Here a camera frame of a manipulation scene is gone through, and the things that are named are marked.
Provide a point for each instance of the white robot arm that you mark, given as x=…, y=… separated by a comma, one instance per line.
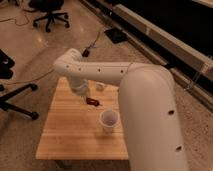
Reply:
x=147, y=108

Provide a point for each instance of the translucent plastic cup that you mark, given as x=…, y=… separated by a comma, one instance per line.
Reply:
x=108, y=119

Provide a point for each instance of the black office chair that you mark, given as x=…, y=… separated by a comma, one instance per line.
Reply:
x=51, y=10

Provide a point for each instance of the dark red pepper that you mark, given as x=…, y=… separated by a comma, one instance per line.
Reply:
x=93, y=102

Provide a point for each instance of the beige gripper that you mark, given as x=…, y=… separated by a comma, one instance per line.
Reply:
x=85, y=94

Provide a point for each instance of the wooden table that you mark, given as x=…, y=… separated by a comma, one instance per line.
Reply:
x=72, y=129

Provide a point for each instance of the long grey rail beam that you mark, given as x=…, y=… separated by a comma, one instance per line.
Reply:
x=186, y=64

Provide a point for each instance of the black floor plate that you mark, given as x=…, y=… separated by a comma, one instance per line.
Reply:
x=115, y=35

